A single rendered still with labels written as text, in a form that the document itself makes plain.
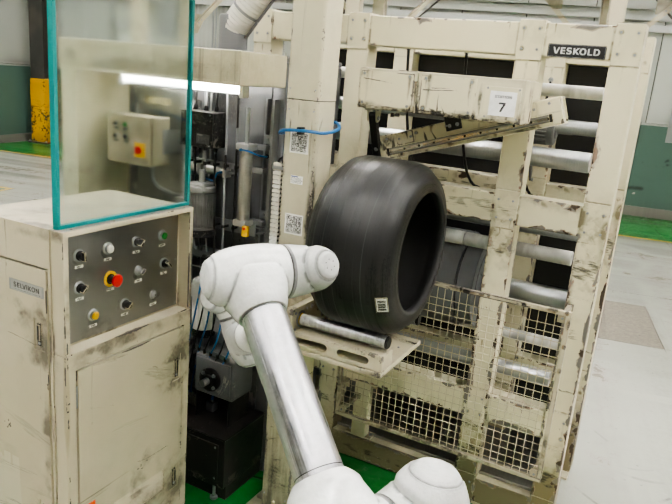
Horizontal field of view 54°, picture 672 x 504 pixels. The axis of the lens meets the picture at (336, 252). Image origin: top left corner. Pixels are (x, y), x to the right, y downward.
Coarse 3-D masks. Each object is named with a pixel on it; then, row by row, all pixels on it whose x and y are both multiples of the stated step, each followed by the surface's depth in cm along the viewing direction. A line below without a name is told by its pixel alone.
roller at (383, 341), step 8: (304, 320) 233; (312, 320) 232; (320, 320) 231; (328, 320) 231; (320, 328) 231; (328, 328) 229; (336, 328) 228; (344, 328) 227; (352, 328) 226; (360, 328) 226; (344, 336) 227; (352, 336) 225; (360, 336) 224; (368, 336) 222; (376, 336) 222; (384, 336) 221; (376, 344) 221; (384, 344) 220
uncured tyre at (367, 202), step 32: (352, 160) 222; (384, 160) 220; (320, 192) 218; (352, 192) 208; (384, 192) 205; (416, 192) 210; (320, 224) 209; (352, 224) 204; (384, 224) 201; (416, 224) 254; (352, 256) 203; (384, 256) 202; (416, 256) 255; (352, 288) 207; (384, 288) 205; (416, 288) 250; (352, 320) 219; (384, 320) 214
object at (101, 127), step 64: (64, 0) 171; (128, 0) 189; (192, 0) 212; (64, 64) 175; (128, 64) 194; (192, 64) 217; (64, 128) 179; (128, 128) 199; (64, 192) 183; (128, 192) 204
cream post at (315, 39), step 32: (320, 0) 216; (320, 32) 218; (320, 64) 220; (288, 96) 228; (320, 96) 223; (320, 128) 228; (288, 160) 233; (320, 160) 232; (288, 192) 235; (288, 480) 261
